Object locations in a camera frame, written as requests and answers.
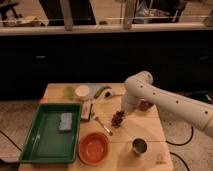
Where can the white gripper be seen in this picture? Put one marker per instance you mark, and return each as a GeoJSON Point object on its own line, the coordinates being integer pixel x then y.
{"type": "Point", "coordinates": [127, 109]}

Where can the dark red grape bunch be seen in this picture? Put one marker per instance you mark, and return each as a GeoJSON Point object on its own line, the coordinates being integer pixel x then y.
{"type": "Point", "coordinates": [117, 118]}

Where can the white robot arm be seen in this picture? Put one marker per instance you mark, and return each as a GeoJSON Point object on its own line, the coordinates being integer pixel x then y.
{"type": "Point", "coordinates": [196, 113]}

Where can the dark purple bowl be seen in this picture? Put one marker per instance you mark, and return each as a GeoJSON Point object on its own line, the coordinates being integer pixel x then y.
{"type": "Point", "coordinates": [145, 105]}

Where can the red orange bowl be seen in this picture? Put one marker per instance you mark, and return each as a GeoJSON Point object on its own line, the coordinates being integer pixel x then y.
{"type": "Point", "coordinates": [93, 148]}

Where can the green vegetable toy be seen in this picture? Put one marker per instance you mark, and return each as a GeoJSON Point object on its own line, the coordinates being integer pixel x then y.
{"type": "Point", "coordinates": [98, 93]}

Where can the small metal cup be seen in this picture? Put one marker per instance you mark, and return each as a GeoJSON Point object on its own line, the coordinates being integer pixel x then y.
{"type": "Point", "coordinates": [139, 146]}

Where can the small brown box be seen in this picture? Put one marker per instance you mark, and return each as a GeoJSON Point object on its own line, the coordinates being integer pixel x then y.
{"type": "Point", "coordinates": [86, 110]}

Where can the light green cup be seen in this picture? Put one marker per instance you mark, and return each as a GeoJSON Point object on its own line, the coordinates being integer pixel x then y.
{"type": "Point", "coordinates": [69, 92]}

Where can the grey blue sponge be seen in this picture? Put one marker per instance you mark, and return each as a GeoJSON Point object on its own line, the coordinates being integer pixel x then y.
{"type": "Point", "coordinates": [65, 122]}

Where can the green plastic tray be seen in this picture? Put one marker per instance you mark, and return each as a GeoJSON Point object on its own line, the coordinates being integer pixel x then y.
{"type": "Point", "coordinates": [45, 142]}

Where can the long handled spoon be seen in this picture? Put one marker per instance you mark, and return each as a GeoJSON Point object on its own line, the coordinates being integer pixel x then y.
{"type": "Point", "coordinates": [110, 95]}

